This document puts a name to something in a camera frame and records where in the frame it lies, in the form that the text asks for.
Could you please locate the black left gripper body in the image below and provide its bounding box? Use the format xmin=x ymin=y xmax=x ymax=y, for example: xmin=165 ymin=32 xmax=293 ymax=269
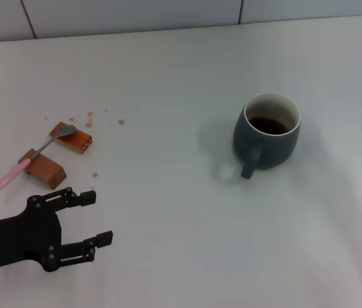
xmin=0 ymin=194 xmax=64 ymax=273

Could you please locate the pink handled metal spoon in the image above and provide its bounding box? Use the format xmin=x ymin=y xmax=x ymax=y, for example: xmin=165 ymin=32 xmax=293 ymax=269
xmin=0 ymin=124 xmax=78 ymax=189

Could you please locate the grey ceramic cup with coffee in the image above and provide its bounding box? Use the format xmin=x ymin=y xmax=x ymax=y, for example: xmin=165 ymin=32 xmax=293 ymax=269
xmin=232 ymin=92 xmax=302 ymax=180

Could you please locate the plain brown wooden block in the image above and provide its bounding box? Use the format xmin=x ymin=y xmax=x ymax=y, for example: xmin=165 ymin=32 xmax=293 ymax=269
xmin=17 ymin=148 xmax=67 ymax=191

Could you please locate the grooved stained wooden block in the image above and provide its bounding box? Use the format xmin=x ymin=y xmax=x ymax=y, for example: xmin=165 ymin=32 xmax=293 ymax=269
xmin=49 ymin=121 xmax=93 ymax=156

